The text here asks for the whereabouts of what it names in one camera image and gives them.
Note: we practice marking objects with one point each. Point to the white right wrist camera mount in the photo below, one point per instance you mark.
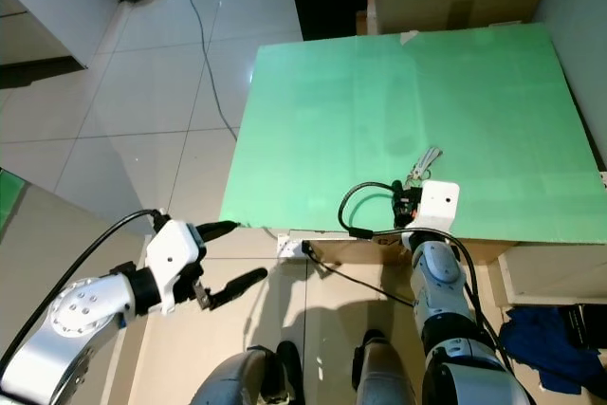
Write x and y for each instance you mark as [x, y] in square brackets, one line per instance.
[439, 204]

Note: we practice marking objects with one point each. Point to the silver key bunch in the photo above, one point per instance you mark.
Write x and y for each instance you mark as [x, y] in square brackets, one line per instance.
[425, 164]

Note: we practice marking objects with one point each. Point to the green table mat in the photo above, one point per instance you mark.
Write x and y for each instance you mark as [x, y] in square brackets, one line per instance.
[389, 111]

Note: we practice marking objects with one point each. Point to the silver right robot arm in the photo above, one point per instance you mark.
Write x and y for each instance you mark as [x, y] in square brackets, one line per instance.
[446, 301]

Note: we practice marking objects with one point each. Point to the blue cloth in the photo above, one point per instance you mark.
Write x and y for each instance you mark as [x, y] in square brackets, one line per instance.
[541, 343]

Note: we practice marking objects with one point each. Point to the black box on floor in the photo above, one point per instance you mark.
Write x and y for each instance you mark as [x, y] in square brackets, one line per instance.
[590, 324]

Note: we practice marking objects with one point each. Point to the green board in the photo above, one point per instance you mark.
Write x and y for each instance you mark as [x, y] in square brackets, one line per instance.
[9, 194]

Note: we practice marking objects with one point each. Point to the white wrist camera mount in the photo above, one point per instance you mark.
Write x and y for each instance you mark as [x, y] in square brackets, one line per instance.
[439, 204]
[173, 251]

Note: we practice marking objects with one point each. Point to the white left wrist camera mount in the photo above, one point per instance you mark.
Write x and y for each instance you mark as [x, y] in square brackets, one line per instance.
[173, 251]

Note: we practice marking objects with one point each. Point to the white power socket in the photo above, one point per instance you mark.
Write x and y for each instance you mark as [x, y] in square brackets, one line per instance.
[290, 246]

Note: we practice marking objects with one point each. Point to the wooden table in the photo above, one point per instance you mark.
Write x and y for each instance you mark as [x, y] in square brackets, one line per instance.
[541, 267]

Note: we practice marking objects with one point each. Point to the beige side table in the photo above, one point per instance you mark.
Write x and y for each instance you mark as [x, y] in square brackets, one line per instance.
[47, 272]

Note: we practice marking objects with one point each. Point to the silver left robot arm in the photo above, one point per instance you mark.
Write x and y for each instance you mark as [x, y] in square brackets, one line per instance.
[81, 324]

